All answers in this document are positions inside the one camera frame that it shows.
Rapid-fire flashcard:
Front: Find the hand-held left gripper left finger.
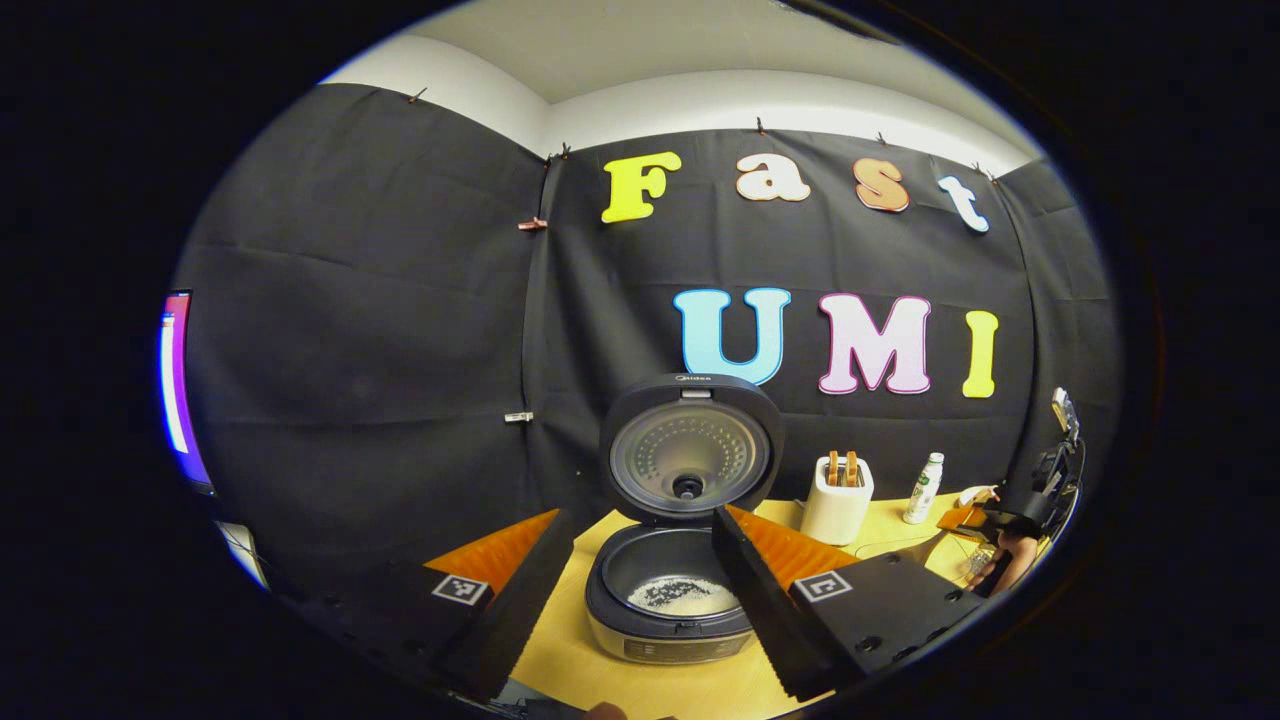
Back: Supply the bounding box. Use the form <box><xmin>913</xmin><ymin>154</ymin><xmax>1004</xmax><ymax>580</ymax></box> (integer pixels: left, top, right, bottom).
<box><xmin>270</xmin><ymin>508</ymin><xmax>578</xmax><ymax>703</ymax></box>

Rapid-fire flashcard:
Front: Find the black backdrop cloth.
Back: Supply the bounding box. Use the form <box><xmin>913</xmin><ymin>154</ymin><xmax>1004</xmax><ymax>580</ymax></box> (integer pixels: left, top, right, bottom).
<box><xmin>170</xmin><ymin>82</ymin><xmax>1121</xmax><ymax>601</ymax></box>

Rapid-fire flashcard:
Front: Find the dark steel rice cooker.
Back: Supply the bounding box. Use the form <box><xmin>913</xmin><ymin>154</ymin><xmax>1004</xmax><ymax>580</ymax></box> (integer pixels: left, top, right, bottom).
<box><xmin>584</xmin><ymin>372</ymin><xmax>787</xmax><ymax>667</ymax></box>

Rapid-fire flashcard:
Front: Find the lit monitor screen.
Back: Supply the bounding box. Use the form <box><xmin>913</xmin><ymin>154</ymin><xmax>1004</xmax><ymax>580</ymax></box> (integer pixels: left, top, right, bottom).
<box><xmin>158</xmin><ymin>290</ymin><xmax>216</xmax><ymax>496</ymax></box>

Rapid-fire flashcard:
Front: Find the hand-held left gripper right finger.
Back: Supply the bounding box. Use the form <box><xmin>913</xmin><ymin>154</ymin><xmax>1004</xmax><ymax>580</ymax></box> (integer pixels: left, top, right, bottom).
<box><xmin>712</xmin><ymin>505</ymin><xmax>986</xmax><ymax>703</ymax></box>

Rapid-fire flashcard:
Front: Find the white toaster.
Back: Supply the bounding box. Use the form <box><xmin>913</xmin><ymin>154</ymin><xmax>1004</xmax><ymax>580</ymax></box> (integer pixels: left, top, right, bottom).
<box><xmin>800</xmin><ymin>450</ymin><xmax>876</xmax><ymax>547</ymax></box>

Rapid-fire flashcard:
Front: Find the white panel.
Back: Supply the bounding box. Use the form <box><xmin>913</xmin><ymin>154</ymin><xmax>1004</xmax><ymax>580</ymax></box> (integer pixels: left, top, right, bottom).
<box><xmin>215</xmin><ymin>520</ymin><xmax>271</xmax><ymax>591</ymax></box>

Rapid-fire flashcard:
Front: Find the white milk bottle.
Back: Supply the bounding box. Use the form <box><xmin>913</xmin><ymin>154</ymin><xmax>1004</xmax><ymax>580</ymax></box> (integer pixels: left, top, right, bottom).
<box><xmin>903</xmin><ymin>452</ymin><xmax>945</xmax><ymax>526</ymax></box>

